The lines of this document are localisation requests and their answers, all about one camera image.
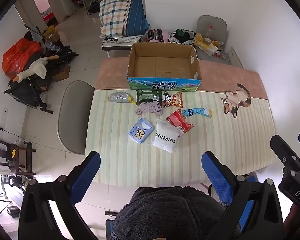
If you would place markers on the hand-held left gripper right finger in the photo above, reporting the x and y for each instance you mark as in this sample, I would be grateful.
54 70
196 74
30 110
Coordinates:
216 177

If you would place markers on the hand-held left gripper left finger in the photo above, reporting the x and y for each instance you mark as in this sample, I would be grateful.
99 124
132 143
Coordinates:
86 177

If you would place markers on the white plastic packet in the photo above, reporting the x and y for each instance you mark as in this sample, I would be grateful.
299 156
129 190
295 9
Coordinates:
166 136

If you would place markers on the red snack packet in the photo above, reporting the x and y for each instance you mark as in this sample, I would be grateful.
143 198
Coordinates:
178 121

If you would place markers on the blue white tube packet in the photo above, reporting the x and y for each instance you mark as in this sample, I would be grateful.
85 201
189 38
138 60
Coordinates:
196 112

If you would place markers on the blue tissue packet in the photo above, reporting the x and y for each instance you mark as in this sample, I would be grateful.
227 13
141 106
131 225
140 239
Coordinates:
141 131

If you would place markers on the silver scourer packet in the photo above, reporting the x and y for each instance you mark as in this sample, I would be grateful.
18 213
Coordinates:
120 97

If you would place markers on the panda print snack packet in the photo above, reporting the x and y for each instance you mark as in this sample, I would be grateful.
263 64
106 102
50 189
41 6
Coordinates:
172 100

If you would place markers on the green snack packet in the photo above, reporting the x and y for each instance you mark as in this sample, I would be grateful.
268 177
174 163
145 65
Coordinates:
148 96

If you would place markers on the person's dark fleece clothing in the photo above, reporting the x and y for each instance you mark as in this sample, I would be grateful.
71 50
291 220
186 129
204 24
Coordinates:
170 215

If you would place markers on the dark wooden chair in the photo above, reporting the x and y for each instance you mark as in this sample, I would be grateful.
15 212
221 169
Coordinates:
20 158

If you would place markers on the black folded stroller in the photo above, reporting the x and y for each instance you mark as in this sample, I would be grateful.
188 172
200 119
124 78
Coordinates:
32 91

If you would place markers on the white leaning board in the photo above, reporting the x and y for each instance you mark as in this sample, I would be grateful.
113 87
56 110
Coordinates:
235 57

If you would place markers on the small brown cardboard box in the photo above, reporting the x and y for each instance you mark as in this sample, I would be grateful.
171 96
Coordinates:
61 73

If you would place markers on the white goose plush toy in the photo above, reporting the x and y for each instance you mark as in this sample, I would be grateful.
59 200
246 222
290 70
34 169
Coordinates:
36 68

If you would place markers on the yellow plastic bag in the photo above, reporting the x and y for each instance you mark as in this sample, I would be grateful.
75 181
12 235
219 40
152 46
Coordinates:
206 46

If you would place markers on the folding bed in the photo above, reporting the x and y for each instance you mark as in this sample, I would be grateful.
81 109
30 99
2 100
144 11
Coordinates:
115 46

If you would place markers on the tape roll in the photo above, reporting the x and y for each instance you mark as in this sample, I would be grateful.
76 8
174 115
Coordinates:
206 40

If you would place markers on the orange plastic bag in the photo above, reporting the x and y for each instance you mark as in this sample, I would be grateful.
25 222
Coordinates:
18 55

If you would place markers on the clear plastic bottle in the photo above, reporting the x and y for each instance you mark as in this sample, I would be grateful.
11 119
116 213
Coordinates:
209 31

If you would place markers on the black and white bag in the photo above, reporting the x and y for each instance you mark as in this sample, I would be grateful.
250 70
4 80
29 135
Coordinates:
181 36

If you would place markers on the grey chair with clutter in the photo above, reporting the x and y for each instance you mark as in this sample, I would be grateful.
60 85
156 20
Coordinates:
215 23

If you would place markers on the yellow paper bag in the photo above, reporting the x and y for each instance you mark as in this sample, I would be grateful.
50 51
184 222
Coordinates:
51 33

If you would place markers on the pink suitcase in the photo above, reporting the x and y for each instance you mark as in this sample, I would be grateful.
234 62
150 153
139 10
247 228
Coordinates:
158 36

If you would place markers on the plaid bedding bundle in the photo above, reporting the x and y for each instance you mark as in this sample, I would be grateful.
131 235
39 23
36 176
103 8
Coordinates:
122 15

